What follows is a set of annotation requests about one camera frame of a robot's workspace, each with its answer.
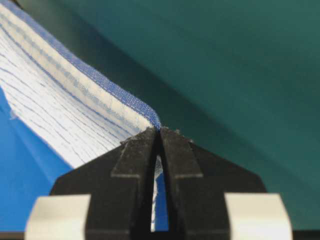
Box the blue striped white towel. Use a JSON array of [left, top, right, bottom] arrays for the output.
[[0, 0, 161, 232]]

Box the blue table cloth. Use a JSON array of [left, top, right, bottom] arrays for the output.
[[0, 88, 161, 240]]

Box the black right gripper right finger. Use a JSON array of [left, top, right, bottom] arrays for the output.
[[160, 127, 293, 240]]

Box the green backdrop curtain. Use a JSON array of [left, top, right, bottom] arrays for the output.
[[19, 0, 320, 230]]

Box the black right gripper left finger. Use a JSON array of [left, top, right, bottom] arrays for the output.
[[24, 127, 157, 240]]

